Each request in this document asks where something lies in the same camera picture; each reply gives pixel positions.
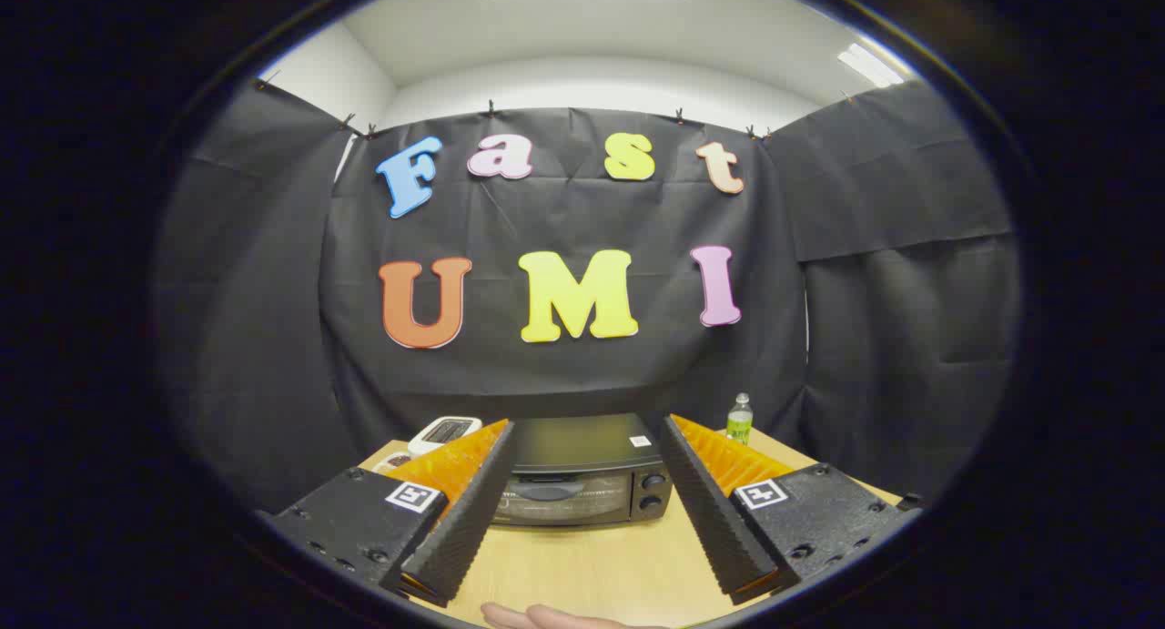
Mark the short ceiling light panel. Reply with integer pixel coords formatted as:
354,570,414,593
836,42,907,89

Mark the green plastic bottle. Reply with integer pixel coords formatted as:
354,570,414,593
725,393,755,446

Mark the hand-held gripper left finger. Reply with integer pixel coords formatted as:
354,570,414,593
273,418,518,609

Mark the black toaster oven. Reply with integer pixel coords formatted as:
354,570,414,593
491,414,675,528

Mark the white bread toaster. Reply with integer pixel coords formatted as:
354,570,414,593
407,416,483,458

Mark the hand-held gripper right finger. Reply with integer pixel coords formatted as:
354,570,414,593
657,414,925,606

